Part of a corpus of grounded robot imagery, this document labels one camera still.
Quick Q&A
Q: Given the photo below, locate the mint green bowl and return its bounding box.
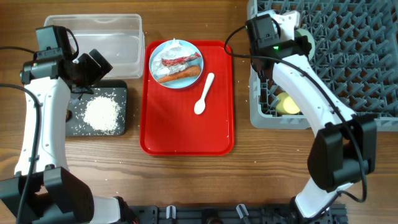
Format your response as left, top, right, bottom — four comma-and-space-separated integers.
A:
295, 29, 315, 60

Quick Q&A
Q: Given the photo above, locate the brown food scrap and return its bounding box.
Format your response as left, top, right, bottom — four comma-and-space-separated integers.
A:
65, 110, 72, 122

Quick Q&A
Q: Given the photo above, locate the white rice pile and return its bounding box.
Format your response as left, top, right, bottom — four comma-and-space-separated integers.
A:
83, 96, 121, 134

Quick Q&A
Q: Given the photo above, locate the yellow plastic cup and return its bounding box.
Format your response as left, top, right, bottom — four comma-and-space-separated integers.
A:
275, 92, 300, 115

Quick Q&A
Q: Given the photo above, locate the red snack wrapper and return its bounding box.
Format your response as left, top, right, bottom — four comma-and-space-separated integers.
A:
161, 52, 201, 67

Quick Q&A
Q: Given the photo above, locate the white tissue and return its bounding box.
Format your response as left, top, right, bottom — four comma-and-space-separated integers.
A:
150, 39, 195, 79

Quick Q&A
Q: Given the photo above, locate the large light blue plate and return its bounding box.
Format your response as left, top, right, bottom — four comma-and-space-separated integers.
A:
149, 39, 204, 89

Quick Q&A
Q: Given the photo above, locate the orange carrot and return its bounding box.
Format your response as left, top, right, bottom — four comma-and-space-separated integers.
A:
158, 65, 201, 83

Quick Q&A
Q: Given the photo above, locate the white plastic spoon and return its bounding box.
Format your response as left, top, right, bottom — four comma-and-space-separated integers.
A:
194, 73, 215, 115

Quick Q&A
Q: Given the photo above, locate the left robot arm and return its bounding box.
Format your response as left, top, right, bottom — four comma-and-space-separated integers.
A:
1, 26, 134, 223

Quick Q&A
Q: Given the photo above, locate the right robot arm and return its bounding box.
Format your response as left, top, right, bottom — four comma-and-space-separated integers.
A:
244, 11, 377, 223

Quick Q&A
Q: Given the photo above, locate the grey dishwasher rack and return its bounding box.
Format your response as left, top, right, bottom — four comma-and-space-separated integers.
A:
247, 0, 397, 132

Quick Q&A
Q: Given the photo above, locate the black tray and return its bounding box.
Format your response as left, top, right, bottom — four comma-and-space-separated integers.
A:
65, 80, 128, 137

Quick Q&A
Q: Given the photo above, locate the clear plastic bin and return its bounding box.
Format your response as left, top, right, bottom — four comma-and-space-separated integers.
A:
44, 14, 145, 79

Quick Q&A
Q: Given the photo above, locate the red serving tray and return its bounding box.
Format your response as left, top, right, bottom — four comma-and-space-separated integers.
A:
139, 40, 234, 156

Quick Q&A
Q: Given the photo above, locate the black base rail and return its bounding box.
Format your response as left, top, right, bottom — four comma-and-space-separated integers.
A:
131, 204, 348, 224

